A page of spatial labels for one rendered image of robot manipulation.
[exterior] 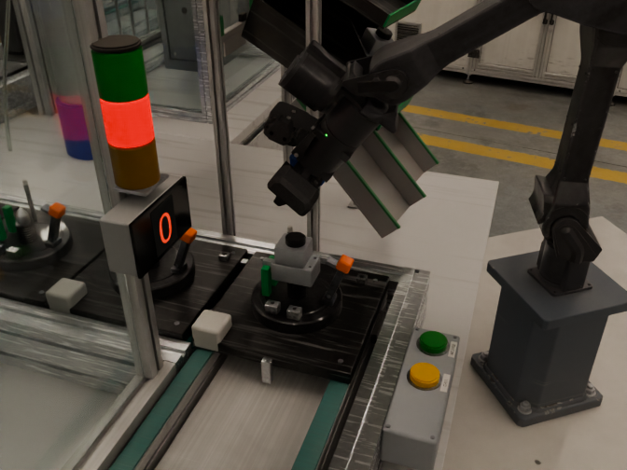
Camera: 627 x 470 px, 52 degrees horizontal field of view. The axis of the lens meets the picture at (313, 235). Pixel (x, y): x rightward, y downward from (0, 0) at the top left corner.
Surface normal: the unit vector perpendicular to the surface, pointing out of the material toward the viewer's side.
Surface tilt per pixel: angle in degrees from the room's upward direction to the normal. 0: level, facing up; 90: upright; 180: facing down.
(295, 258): 90
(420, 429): 0
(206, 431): 0
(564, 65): 90
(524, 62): 90
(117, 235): 90
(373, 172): 45
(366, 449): 0
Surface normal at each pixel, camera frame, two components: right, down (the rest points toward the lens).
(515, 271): 0.00, -0.85
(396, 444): -0.32, 0.51
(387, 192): 0.62, -0.42
